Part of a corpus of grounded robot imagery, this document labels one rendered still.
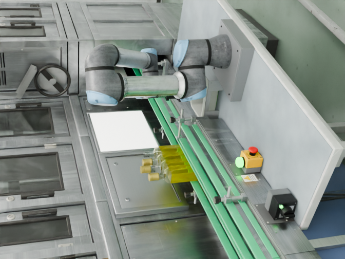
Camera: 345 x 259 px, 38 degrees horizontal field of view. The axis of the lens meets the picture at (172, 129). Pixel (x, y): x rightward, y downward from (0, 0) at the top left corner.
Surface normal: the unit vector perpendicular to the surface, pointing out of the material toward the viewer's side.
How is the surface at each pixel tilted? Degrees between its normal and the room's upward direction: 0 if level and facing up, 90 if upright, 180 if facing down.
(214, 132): 90
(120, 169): 90
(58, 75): 90
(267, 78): 0
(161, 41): 90
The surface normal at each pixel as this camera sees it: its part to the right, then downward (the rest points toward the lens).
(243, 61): 0.27, 0.62
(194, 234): 0.09, -0.85
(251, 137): -0.95, 0.07
